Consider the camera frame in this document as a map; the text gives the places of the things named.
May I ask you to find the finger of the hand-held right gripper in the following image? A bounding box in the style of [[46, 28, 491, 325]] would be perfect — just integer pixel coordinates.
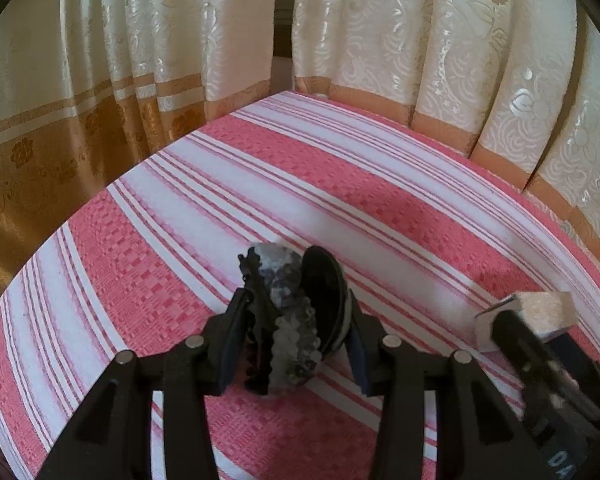
[[550, 335, 600, 411], [490, 310, 600, 428]]

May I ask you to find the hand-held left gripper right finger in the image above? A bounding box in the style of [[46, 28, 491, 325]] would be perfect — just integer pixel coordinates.
[[342, 305, 553, 480]]

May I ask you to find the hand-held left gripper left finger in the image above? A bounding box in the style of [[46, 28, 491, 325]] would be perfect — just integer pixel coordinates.
[[35, 287, 253, 480]]

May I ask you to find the small white cardboard box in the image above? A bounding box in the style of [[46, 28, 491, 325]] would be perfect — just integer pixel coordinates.
[[475, 290, 577, 352]]

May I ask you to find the grey sparkly hair clip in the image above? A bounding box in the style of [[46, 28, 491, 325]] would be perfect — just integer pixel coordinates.
[[237, 242, 353, 397]]

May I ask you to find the pink striped cloth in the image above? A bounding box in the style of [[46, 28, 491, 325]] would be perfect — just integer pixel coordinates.
[[0, 91, 600, 480]]

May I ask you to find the cream curtain with golden band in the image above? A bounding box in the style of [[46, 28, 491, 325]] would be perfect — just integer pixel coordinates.
[[0, 0, 277, 326]]

